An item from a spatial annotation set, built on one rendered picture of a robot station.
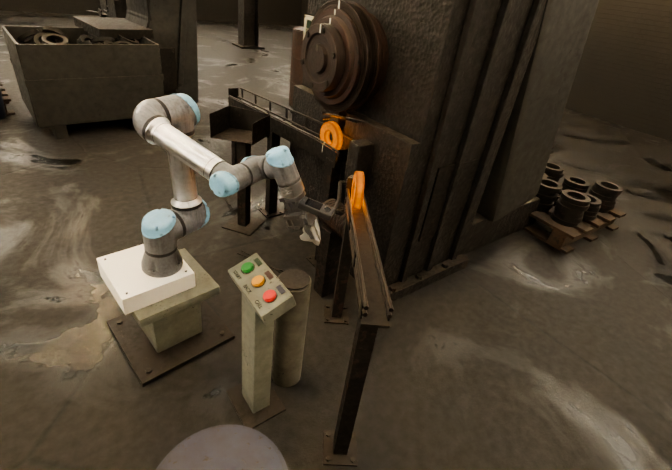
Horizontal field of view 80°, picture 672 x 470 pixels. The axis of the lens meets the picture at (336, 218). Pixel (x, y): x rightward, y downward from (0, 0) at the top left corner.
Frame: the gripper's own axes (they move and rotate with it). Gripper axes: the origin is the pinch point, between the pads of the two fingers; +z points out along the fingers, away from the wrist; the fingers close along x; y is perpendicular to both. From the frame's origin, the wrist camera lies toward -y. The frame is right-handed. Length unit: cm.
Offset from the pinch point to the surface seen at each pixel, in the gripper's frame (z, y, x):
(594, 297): 128, -105, -96
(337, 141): -5, 12, -74
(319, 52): -47, 7, -73
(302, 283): 10.4, 6.9, 9.3
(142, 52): -64, 212, -205
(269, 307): -0.1, 6.3, 30.1
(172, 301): 11, 61, 16
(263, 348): 21.5, 18.9, 28.1
